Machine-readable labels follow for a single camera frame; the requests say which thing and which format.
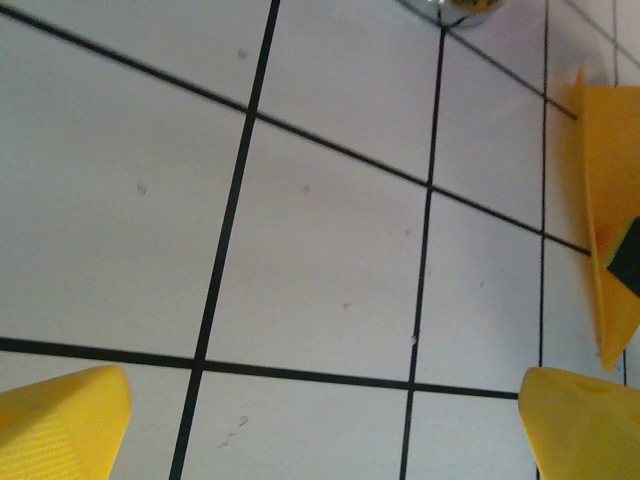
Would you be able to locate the chrome wire glass stand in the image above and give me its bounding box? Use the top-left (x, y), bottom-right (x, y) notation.
top-left (399, 0), bottom-right (504, 30)

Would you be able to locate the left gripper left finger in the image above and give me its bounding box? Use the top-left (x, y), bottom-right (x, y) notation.
top-left (0, 364), bottom-right (134, 480)

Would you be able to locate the yellow cloth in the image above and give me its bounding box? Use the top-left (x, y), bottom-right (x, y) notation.
top-left (569, 64), bottom-right (640, 372)

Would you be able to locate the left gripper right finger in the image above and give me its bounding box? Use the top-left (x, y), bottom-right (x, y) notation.
top-left (517, 367), bottom-right (640, 480)

